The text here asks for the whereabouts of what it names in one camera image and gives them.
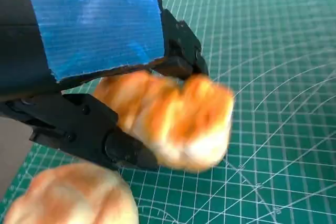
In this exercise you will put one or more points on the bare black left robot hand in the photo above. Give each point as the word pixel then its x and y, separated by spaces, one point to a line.
pixel 92 24

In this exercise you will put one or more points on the rectangular striped toy bread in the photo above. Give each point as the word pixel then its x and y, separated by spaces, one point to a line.
pixel 183 124

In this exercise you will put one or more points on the round toy bread bun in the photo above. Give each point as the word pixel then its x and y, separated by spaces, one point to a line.
pixel 73 197

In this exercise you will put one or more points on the green cutting mat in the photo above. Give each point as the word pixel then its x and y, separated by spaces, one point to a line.
pixel 275 77

